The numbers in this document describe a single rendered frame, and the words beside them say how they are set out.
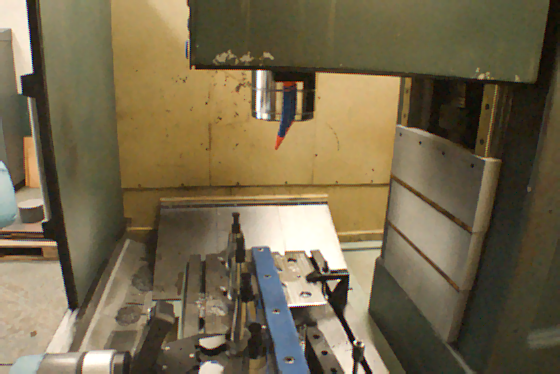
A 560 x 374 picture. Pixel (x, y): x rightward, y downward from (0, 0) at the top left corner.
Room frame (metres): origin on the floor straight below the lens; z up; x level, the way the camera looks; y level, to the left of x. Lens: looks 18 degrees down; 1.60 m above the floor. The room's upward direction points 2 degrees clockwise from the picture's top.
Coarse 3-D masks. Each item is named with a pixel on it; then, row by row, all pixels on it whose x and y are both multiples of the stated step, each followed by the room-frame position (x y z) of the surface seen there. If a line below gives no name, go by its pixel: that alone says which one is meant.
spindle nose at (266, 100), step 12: (252, 72) 0.95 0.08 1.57; (264, 72) 0.91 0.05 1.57; (252, 84) 0.95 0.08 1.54; (264, 84) 0.91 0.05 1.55; (276, 84) 0.90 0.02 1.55; (300, 84) 0.91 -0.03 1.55; (312, 84) 0.94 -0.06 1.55; (252, 96) 0.95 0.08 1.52; (264, 96) 0.91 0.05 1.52; (276, 96) 0.90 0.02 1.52; (300, 96) 0.91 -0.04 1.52; (312, 96) 0.94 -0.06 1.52; (252, 108) 0.94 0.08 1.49; (264, 108) 0.91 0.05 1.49; (276, 108) 0.90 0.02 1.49; (300, 108) 0.91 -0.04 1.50; (312, 108) 0.94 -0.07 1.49; (276, 120) 0.90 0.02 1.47; (300, 120) 0.91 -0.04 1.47
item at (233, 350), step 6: (228, 330) 0.47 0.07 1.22; (264, 330) 0.47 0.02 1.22; (228, 336) 0.46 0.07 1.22; (264, 336) 0.47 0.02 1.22; (228, 342) 0.44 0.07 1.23; (264, 342) 0.45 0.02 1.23; (228, 348) 0.44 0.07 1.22; (234, 348) 0.43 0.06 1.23; (240, 348) 0.43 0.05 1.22; (228, 354) 0.44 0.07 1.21; (234, 354) 0.43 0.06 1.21; (240, 354) 0.43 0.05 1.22
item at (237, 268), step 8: (232, 264) 0.56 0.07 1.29; (240, 264) 0.55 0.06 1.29; (248, 264) 0.56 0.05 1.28; (232, 272) 0.56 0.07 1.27; (240, 272) 0.55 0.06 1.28; (248, 272) 0.56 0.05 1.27; (232, 280) 0.55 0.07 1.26; (240, 280) 0.55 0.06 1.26; (232, 288) 0.55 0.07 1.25; (232, 296) 0.55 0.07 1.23
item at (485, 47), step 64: (192, 0) 0.63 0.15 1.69; (256, 0) 0.64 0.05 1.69; (320, 0) 0.66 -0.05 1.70; (384, 0) 0.68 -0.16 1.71; (448, 0) 0.70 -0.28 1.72; (512, 0) 0.72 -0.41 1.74; (192, 64) 0.63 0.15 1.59; (256, 64) 0.64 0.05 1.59; (320, 64) 0.66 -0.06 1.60; (384, 64) 0.68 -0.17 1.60; (448, 64) 0.70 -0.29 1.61; (512, 64) 0.73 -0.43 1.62
